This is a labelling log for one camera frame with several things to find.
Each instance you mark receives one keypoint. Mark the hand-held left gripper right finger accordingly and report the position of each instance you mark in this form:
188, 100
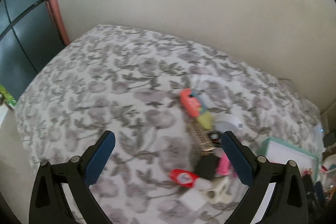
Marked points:
237, 158

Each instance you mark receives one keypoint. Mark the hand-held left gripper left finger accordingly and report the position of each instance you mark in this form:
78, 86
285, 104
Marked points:
101, 158

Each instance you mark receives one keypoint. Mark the pink toy dog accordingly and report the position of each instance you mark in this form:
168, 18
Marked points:
223, 165

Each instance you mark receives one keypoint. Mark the gold comb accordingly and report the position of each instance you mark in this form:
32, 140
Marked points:
200, 137

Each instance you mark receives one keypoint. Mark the teal rimmed box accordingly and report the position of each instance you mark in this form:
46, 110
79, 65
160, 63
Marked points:
288, 153

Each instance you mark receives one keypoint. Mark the white cube adapter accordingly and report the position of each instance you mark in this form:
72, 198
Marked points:
193, 199

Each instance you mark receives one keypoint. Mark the small white gadget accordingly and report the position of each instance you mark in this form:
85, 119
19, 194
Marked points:
227, 125

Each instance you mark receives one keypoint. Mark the yellow-green plastic piece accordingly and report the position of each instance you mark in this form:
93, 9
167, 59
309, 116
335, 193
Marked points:
206, 120

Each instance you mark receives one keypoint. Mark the red label white bottle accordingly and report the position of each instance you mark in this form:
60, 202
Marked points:
182, 177

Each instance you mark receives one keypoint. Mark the grey floral blanket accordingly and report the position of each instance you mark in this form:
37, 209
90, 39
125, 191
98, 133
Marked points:
105, 82

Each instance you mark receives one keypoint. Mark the white power strip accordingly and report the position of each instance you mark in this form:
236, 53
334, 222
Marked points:
319, 134

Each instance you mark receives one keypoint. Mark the black plugged-in charger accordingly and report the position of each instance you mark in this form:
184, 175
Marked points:
330, 139

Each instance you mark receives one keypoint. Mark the green cardboard box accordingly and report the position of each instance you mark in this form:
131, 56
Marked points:
6, 98

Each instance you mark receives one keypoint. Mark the pink rolled mat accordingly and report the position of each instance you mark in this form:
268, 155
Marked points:
59, 22

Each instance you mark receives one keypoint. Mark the dark wardrobe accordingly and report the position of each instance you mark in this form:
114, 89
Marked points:
23, 37

